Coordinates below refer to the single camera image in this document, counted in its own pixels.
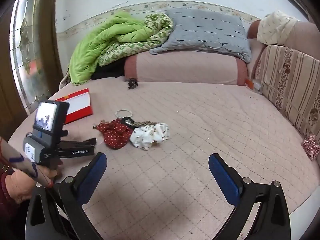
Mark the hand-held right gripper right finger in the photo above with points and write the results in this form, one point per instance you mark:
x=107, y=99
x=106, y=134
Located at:
x=225, y=180

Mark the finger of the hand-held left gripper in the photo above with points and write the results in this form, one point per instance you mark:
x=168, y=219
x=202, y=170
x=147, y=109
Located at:
x=82, y=143

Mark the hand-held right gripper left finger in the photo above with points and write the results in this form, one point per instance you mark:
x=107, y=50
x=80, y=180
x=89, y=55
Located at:
x=93, y=172

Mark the red dotted scrunchie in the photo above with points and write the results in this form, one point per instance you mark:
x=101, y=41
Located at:
x=115, y=133

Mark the red jewelry box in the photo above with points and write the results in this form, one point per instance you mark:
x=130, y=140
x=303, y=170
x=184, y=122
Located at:
x=78, y=105

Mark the black scrunchie with rhinestone bead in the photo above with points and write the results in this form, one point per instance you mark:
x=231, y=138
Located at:
x=128, y=120

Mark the white printed scrunchie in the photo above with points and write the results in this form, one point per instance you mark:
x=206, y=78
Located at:
x=150, y=133

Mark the person's left hand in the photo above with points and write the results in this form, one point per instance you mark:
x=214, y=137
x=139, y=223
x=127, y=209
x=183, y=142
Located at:
x=17, y=187

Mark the small metal clip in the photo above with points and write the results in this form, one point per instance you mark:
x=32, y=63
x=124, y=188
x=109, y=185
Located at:
x=95, y=126

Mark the pink quilted bed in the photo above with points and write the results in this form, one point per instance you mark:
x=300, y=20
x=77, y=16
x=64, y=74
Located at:
x=187, y=130

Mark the black cloth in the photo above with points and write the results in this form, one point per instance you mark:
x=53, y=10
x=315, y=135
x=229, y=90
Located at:
x=110, y=73

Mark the black hair claw clip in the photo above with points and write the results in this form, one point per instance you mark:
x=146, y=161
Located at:
x=132, y=83

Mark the stained glass door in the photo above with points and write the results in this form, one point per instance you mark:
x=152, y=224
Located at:
x=27, y=55

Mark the red checked scrunchie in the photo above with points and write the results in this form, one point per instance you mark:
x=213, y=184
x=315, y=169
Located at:
x=311, y=147

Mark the plastic bottle with orange label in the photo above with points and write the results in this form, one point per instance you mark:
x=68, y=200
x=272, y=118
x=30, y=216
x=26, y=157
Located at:
x=253, y=85

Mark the green quilt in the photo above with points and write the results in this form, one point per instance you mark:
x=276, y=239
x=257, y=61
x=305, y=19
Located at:
x=105, y=42

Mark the striped floral cushion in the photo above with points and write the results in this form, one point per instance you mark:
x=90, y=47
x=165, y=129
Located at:
x=287, y=80

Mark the grey quilted pillow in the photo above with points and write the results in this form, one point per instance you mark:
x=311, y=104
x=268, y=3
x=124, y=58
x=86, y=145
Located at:
x=207, y=32

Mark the cream printed cloth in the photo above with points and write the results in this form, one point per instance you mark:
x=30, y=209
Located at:
x=275, y=27

